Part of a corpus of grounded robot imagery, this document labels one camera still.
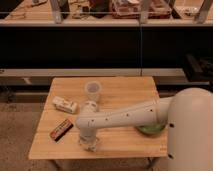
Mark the red brown snack bar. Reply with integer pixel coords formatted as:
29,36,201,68
50,119,73,141

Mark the wooden table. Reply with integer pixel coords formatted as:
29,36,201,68
29,77,167,161

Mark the long wooden shelf bench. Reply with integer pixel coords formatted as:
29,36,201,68
0,0,213,27

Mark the green bowl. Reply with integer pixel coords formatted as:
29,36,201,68
137,124,165,135

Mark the clear plastic cup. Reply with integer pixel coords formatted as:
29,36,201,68
85,81,101,102

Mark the white plastic bottle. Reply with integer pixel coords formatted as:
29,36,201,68
52,96,77,114

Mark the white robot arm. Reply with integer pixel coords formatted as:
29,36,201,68
76,88,213,171

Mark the black equipment at right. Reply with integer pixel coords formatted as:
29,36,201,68
183,54,213,82

